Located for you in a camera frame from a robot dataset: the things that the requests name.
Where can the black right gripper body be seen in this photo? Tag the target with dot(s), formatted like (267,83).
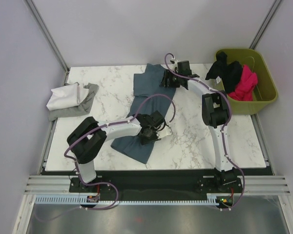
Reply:
(173,79)

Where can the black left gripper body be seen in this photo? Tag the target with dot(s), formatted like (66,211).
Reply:
(152,137)

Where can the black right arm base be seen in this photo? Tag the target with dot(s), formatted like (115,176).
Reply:
(220,182)

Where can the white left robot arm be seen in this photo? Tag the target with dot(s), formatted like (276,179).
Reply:
(86,141)

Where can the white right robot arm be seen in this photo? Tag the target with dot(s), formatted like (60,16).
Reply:
(216,112)

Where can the black t-shirt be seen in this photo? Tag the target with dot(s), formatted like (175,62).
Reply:
(230,74)

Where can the pink t-shirt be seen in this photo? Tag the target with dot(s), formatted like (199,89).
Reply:
(246,85)

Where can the olive green plastic bin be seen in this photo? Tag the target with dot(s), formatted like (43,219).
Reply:
(264,92)

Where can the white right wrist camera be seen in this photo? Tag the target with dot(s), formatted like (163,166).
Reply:
(174,64)

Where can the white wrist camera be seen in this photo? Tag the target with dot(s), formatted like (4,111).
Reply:
(166,131)
(174,64)

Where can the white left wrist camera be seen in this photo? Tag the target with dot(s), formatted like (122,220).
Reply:
(166,131)

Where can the light blue cable duct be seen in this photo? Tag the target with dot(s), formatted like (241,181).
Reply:
(211,200)

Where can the aluminium frame rail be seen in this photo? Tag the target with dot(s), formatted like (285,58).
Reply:
(255,185)

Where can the right aluminium corner post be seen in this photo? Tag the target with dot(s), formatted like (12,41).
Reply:
(265,23)

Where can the aluminium corner post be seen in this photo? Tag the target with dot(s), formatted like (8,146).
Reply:
(265,23)
(43,27)

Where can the left aluminium corner post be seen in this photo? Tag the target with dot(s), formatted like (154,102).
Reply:
(43,27)

